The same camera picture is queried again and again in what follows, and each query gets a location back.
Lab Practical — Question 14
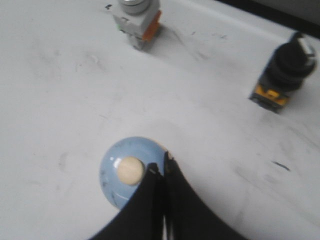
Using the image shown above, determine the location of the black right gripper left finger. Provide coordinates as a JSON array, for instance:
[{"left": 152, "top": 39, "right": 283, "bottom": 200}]
[{"left": 91, "top": 163, "right": 165, "bottom": 240}]

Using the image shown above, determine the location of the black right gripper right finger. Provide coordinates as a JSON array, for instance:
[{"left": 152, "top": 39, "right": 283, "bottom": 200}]
[{"left": 163, "top": 151, "right": 246, "bottom": 240}]

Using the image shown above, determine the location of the blue cream call bell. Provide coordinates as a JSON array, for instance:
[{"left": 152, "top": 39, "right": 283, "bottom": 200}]
[{"left": 99, "top": 136, "right": 168, "bottom": 210}]

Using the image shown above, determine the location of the black selector switch module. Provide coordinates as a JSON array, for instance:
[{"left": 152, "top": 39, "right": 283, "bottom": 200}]
[{"left": 249, "top": 31, "right": 318, "bottom": 114}]

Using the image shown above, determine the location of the green pushbutton switch module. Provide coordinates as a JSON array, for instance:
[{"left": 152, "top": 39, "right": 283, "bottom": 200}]
[{"left": 112, "top": 0, "right": 162, "bottom": 50}]

